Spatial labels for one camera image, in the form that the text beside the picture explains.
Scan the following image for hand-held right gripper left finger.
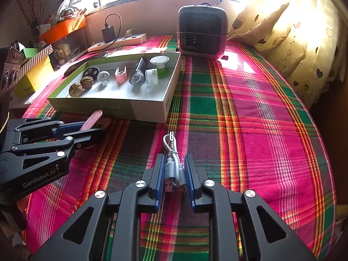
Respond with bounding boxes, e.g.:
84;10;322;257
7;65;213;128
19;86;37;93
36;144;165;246
31;154;165;261

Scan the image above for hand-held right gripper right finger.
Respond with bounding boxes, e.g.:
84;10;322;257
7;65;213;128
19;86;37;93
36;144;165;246
185;154;316;261

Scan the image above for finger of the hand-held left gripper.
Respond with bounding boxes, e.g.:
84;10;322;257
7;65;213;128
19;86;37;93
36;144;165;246
7;117;83;143
12;129;105;169

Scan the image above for white usb cable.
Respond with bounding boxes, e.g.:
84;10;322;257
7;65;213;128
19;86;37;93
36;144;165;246
162;132;188;193

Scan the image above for black oval key fob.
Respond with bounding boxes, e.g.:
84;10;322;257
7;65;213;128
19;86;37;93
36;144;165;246
83;67;100;78

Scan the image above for white mushroom-shaped knob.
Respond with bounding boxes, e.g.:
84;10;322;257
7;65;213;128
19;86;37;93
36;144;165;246
97;71;110;87

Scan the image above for light green cardboard box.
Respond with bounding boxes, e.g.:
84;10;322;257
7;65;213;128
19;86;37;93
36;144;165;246
47;52;182;124

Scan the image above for small white round jar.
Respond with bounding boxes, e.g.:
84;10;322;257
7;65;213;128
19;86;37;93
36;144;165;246
145;69;159;87

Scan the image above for green and white spool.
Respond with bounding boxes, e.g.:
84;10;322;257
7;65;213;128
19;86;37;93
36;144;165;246
149;56;170;78

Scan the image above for black smartphone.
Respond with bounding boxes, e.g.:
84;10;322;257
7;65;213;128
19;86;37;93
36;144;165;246
63;53;108;77

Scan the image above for yellow box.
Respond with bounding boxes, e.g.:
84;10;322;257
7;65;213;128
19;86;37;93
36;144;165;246
13;57;53;96

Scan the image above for striped box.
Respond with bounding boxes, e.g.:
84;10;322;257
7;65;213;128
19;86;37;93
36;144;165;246
20;45;53;66

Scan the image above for clear display case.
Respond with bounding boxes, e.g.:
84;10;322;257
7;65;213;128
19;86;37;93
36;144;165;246
52;30;89;68

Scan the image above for plaid tablecloth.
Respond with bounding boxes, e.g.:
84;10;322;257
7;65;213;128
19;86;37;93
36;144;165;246
22;34;338;261

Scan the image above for dark green carton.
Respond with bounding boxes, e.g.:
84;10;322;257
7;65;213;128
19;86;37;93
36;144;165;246
22;48;41;58

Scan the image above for orange box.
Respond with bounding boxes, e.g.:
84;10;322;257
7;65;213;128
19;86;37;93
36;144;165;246
39;15;87;44

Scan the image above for black charger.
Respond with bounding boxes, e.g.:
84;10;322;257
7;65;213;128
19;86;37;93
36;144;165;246
102;26;115;43

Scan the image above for white power strip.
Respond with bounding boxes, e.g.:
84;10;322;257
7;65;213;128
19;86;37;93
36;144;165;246
87;33;147;53

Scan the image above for pale artificial flowers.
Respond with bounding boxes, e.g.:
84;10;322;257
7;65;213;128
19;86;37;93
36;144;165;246
57;0;87;17

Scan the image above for pink portable heater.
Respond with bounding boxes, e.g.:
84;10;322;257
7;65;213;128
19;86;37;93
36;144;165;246
176;3;228;60

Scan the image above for cream heart-print curtain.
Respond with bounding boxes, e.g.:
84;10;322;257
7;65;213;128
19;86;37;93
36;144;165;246
228;0;343;106

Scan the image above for black charger cable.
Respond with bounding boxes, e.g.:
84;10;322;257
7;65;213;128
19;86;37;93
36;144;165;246
105;13;122;42

